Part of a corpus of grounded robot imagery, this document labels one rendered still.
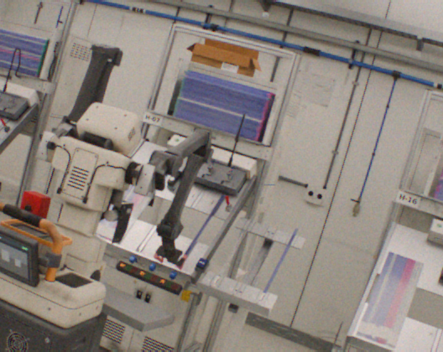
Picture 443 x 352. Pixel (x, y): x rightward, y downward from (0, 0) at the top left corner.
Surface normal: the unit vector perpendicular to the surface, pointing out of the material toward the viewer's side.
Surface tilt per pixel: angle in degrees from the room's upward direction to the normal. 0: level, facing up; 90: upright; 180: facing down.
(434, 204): 90
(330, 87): 90
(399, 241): 45
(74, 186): 82
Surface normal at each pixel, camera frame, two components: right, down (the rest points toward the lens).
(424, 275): -0.06, -0.67
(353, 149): -0.37, 0.01
